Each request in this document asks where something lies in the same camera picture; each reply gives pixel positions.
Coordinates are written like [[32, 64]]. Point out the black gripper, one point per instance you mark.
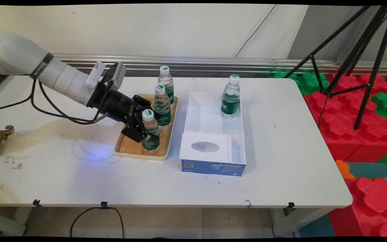
[[114, 103]]

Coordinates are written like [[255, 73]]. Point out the green label water bottle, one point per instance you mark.
[[230, 99], [166, 80], [151, 141], [162, 111]]

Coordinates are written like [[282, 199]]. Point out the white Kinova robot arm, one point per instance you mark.
[[29, 58]]

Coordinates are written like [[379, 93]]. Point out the wooden tray with cream rim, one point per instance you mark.
[[131, 148]]

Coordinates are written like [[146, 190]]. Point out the white open box blue front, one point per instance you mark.
[[210, 117]]

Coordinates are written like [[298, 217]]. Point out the blue white tissue box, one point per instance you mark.
[[207, 147]]

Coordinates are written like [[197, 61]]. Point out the black table edge clip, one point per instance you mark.
[[37, 203], [104, 204], [291, 205]]

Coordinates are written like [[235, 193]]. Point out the white table leg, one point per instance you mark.
[[291, 223]]

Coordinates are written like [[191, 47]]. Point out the large red foam block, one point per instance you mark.
[[343, 124]]

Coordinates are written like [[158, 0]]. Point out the orange foam piece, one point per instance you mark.
[[344, 169]]

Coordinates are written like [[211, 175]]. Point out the black tripod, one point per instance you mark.
[[364, 50]]

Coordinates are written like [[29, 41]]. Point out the teal foam floor mat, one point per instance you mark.
[[375, 169]]

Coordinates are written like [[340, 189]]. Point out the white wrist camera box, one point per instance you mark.
[[116, 75]]

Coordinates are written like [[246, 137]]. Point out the silver metal wall rail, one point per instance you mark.
[[213, 63]]

